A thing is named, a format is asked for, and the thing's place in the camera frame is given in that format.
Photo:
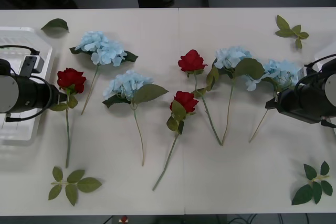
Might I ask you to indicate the red rose with bent stem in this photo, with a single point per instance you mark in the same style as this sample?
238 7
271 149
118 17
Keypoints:
191 60

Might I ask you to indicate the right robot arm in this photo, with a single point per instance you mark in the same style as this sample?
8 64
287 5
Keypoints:
330 87

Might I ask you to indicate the light green leaf twig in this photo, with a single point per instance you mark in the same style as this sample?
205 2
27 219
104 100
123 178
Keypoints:
88 184

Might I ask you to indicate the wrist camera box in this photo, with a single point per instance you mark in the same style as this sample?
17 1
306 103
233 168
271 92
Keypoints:
36 64
302 72

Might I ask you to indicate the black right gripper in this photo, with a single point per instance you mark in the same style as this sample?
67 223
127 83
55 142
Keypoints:
299 108

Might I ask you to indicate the small olive leaf twig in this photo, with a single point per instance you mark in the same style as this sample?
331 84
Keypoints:
283 31

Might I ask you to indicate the dark green leaf twig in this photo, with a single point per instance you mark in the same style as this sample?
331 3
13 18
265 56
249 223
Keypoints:
303 195

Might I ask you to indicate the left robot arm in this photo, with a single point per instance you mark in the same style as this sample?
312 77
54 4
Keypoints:
6 93

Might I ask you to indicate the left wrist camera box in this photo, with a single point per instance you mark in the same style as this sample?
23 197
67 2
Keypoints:
36 64

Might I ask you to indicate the pale blue flower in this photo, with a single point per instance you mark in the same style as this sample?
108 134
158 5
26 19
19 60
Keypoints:
231 54
102 48
281 73
123 85

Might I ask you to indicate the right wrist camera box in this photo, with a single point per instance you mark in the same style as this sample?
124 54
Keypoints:
302 72

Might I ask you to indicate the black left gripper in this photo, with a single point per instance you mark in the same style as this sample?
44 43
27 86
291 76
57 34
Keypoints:
46 95

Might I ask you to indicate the red rose with long stem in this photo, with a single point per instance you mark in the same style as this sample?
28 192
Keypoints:
185 102

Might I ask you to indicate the red rose with short leaves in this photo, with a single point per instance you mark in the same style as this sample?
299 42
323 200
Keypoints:
71 79

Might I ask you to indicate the single dark green leaf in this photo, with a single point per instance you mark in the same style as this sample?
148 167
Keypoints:
56 24

